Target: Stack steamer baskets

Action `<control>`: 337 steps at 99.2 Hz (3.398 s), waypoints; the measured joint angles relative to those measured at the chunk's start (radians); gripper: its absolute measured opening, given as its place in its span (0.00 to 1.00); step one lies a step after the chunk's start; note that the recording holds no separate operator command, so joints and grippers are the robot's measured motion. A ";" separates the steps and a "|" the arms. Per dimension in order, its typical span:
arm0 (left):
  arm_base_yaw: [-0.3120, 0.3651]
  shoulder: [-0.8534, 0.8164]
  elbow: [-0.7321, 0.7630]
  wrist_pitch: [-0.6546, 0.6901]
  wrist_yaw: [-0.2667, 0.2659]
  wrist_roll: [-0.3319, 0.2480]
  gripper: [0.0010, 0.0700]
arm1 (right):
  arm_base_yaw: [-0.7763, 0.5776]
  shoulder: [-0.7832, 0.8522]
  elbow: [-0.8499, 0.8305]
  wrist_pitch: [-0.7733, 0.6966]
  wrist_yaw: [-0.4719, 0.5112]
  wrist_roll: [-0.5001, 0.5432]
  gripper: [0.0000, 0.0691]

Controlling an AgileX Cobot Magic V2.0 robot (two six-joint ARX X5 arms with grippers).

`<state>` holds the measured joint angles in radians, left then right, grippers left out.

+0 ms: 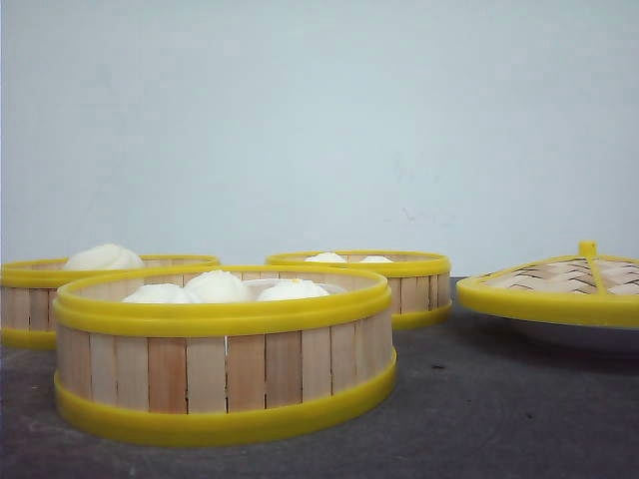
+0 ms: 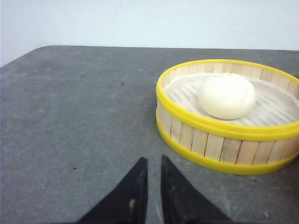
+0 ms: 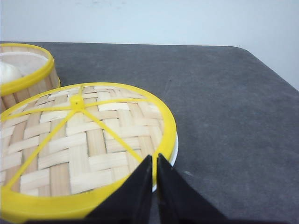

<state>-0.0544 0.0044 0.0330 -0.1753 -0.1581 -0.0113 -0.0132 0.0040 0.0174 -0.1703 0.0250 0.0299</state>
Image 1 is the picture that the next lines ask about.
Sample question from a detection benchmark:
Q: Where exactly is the white bun front middle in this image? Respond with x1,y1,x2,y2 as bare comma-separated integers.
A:
184,270,252,303

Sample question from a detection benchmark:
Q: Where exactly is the white bun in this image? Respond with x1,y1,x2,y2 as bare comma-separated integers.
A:
257,278,329,301
122,283,202,304
184,270,252,303

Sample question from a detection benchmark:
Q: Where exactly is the white bun front left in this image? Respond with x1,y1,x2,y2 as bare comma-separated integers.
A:
122,283,202,304

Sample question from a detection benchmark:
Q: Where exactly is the front bamboo steamer basket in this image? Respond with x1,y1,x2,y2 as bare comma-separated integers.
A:
53,265,397,447

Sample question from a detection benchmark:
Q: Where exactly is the woven bamboo steamer lid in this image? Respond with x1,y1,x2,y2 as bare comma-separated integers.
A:
456,240,638,329

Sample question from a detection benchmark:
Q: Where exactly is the white bun middle basket right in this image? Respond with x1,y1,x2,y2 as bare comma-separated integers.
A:
360,254,393,263

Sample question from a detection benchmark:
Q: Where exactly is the white bun front right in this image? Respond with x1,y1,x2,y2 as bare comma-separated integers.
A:
257,278,329,301

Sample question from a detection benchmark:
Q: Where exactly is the white bun basket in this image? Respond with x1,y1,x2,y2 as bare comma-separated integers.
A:
305,251,347,263
62,243,144,270
360,254,393,263

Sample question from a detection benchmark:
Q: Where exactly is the white bun middle basket left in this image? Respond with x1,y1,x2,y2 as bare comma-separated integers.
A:
305,251,347,263

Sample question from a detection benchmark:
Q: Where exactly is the white plate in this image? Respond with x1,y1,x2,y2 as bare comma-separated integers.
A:
512,320,638,359

